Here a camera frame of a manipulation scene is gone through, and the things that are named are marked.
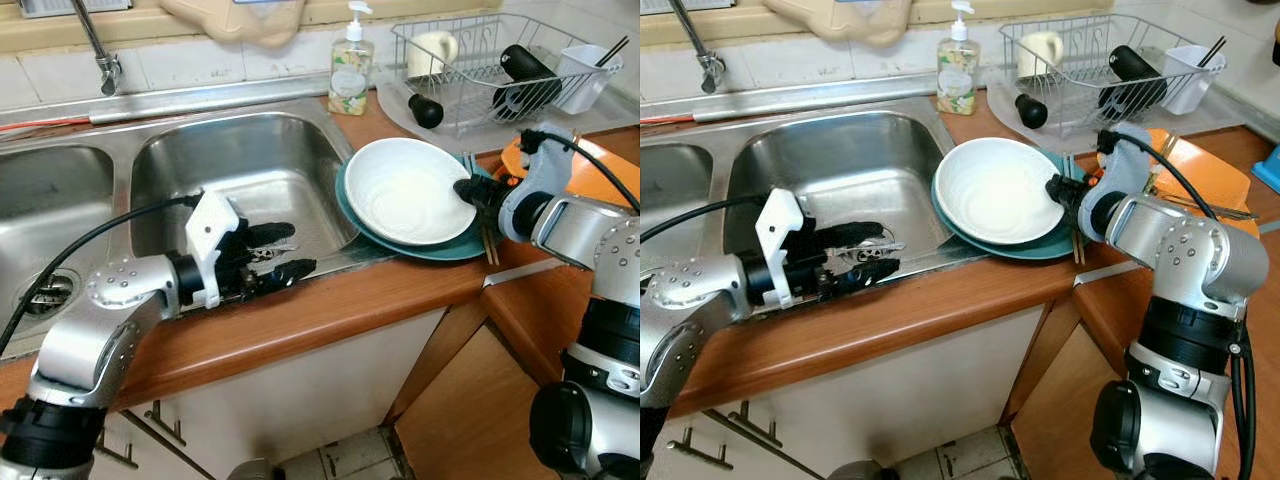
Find chrome sink faucet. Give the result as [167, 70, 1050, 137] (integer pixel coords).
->
[69, 0, 124, 97]
[667, 0, 727, 95]

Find metal sink strainer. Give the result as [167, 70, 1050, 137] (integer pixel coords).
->
[19, 267, 77, 320]

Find cream ceramic mug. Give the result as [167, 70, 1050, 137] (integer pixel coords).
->
[1016, 29, 1067, 80]
[407, 29, 460, 80]

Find blue plastic item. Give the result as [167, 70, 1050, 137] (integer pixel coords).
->
[1249, 142, 1280, 195]

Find black flask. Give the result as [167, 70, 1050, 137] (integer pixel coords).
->
[491, 43, 564, 123]
[1097, 43, 1170, 119]

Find metal cabinet handle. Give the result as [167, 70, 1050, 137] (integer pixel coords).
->
[94, 429, 140, 472]
[701, 408, 793, 480]
[139, 399, 187, 449]
[671, 429, 737, 472]

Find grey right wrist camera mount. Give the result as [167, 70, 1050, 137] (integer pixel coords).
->
[514, 124, 583, 204]
[1096, 122, 1161, 201]

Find stainless steel double sink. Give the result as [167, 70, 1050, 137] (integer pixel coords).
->
[0, 74, 393, 342]
[640, 74, 963, 331]

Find beige plastic basin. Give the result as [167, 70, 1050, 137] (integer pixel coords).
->
[764, 0, 912, 50]
[159, 0, 307, 50]

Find grey drain tray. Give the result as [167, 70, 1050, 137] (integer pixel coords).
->
[985, 78, 1246, 142]
[374, 78, 641, 142]

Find wood-top white kitchen counter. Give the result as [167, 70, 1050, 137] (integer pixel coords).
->
[0, 90, 641, 480]
[640, 90, 1280, 480]

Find teal plate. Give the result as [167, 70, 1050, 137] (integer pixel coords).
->
[929, 149, 1097, 264]
[334, 149, 502, 264]

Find wooden chopsticks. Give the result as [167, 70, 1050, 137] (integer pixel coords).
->
[464, 149, 502, 267]
[1063, 149, 1088, 267]

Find orange plate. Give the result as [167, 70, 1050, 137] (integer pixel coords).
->
[499, 134, 641, 217]
[1096, 127, 1262, 240]

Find floral soap pump bottle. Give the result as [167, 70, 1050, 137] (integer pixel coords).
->
[327, 0, 377, 117]
[935, 0, 982, 115]

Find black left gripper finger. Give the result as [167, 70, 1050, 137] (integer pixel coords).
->
[256, 257, 319, 293]
[824, 221, 887, 253]
[248, 221, 299, 254]
[833, 257, 902, 294]

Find white ceramic bowl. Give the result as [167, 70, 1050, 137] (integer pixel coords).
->
[344, 137, 480, 247]
[933, 137, 1067, 247]

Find white plastic utensil holder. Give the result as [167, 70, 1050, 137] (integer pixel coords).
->
[1159, 43, 1214, 114]
[552, 43, 609, 114]

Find black round cup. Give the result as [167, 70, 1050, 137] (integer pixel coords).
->
[407, 91, 445, 130]
[1013, 91, 1050, 130]

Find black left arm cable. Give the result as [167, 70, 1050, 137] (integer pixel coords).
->
[640, 194, 767, 242]
[0, 194, 202, 357]

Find wire dish rack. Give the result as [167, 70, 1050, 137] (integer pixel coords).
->
[997, 11, 1227, 139]
[389, 11, 612, 139]

